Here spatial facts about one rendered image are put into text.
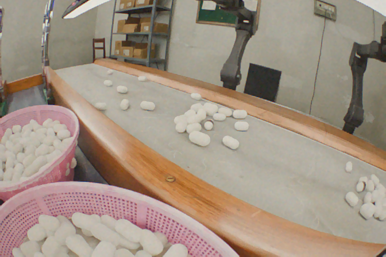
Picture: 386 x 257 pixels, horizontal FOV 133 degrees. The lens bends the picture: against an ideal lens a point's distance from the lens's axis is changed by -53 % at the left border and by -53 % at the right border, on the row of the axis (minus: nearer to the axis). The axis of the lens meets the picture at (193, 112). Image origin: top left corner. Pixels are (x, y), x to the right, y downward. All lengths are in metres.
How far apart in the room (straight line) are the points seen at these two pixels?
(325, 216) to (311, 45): 2.20
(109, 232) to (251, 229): 0.14
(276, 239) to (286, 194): 0.10
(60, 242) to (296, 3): 2.55
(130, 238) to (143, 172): 0.08
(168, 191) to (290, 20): 2.33
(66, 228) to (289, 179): 0.31
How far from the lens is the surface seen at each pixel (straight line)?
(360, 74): 0.88
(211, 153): 0.29
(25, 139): 0.38
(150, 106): 0.41
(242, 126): 0.38
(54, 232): 0.23
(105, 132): 0.29
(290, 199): 0.26
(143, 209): 0.19
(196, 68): 2.69
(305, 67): 2.34
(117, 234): 0.19
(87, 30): 4.99
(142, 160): 0.23
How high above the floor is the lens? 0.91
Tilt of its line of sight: 23 degrees down
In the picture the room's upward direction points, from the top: 8 degrees clockwise
